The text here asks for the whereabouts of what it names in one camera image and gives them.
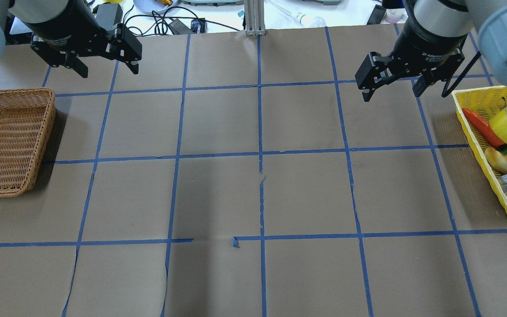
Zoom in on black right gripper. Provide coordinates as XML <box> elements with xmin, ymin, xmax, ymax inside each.
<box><xmin>355</xmin><ymin>20</ymin><xmax>467</xmax><ymax>102</ymax></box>

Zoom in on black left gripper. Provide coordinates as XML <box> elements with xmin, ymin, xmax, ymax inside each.
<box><xmin>23</xmin><ymin>0</ymin><xmax>143</xmax><ymax>78</ymax></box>

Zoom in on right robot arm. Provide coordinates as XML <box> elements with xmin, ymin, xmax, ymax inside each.
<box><xmin>355</xmin><ymin>0</ymin><xmax>507</xmax><ymax>102</ymax></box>

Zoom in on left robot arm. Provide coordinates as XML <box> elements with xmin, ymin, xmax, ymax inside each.
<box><xmin>0</xmin><ymin>0</ymin><xmax>143</xmax><ymax>78</ymax></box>

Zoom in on black power adapter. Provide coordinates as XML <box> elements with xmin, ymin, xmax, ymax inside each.
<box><xmin>93</xmin><ymin>3</ymin><xmax>123</xmax><ymax>31</ymax></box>

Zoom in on white plate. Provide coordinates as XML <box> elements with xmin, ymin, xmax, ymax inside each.
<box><xmin>133</xmin><ymin>0</ymin><xmax>179</xmax><ymax>15</ymax></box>

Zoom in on yellow plastic basket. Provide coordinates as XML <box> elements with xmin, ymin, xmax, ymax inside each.
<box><xmin>452</xmin><ymin>85</ymin><xmax>507</xmax><ymax>213</ymax></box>

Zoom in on orange toy carrot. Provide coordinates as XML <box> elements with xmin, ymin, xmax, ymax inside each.
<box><xmin>462</xmin><ymin>108</ymin><xmax>505</xmax><ymax>148</ymax></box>

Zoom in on light bulb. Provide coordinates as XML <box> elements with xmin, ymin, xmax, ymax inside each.
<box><xmin>294</xmin><ymin>12</ymin><xmax>327</xmax><ymax>28</ymax></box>

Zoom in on brown wicker basket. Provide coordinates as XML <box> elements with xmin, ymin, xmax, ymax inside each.
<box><xmin>0</xmin><ymin>88</ymin><xmax>56</xmax><ymax>198</ymax></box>

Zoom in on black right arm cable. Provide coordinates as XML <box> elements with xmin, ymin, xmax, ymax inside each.
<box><xmin>441</xmin><ymin>52</ymin><xmax>482</xmax><ymax>98</ymax></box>

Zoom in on black cable bundle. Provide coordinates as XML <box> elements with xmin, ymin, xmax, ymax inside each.
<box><xmin>122</xmin><ymin>9</ymin><xmax>241</xmax><ymax>37</ymax></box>

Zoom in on aluminium frame post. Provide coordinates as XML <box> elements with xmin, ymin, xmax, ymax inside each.
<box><xmin>243</xmin><ymin>0</ymin><xmax>266</xmax><ymax>36</ymax></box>

